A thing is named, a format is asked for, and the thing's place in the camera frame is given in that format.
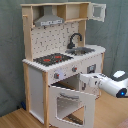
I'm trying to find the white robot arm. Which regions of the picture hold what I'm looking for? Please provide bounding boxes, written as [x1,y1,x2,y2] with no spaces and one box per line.
[80,70,128,98]

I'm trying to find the black toy faucet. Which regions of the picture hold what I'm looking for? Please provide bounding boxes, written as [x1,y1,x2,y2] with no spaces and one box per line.
[66,32,83,50]

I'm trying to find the left stove knob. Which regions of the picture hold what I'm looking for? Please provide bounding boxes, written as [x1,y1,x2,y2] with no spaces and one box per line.
[54,73,60,79]

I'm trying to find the grey toy sink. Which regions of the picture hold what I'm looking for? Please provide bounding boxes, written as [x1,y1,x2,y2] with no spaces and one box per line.
[66,47,94,56]

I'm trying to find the right stove knob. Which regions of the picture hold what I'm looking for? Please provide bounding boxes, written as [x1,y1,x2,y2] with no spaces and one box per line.
[72,66,78,72]

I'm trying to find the white fridge door dispenser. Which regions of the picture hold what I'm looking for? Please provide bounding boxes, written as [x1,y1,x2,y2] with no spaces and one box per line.
[80,55,102,96]

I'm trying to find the wooden toy kitchen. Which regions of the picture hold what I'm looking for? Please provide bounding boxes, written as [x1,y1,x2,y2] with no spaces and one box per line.
[22,2,106,128]

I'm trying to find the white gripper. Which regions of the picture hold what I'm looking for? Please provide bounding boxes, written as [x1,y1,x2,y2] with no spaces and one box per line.
[79,73,100,87]

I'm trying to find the white oven door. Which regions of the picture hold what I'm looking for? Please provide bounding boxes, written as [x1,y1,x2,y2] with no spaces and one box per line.
[49,86,96,128]

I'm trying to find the stove knob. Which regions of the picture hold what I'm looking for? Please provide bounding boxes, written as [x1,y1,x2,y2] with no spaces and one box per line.
[54,73,60,79]
[72,66,78,72]

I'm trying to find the black stovetop red burners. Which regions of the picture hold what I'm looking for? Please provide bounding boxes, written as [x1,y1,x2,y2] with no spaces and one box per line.
[34,53,71,66]

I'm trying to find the white microwave door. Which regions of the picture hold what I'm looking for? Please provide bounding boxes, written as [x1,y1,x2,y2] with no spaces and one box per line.
[91,3,106,22]

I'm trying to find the grey range hood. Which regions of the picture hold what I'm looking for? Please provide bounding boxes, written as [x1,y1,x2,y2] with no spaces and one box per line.
[35,5,64,27]

